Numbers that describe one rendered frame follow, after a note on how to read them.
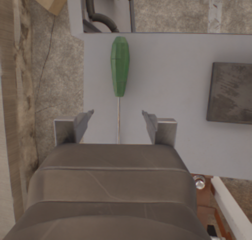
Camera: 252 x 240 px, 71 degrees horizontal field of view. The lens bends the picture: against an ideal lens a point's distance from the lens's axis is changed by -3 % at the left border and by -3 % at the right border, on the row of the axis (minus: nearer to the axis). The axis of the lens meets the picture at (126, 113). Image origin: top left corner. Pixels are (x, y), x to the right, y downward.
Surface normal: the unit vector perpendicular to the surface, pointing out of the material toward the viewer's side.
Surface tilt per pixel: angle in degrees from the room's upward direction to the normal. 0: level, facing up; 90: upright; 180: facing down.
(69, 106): 0
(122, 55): 30
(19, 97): 34
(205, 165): 0
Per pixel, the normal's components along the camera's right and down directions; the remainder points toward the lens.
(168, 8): -0.20, 0.18
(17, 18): 0.32, 0.14
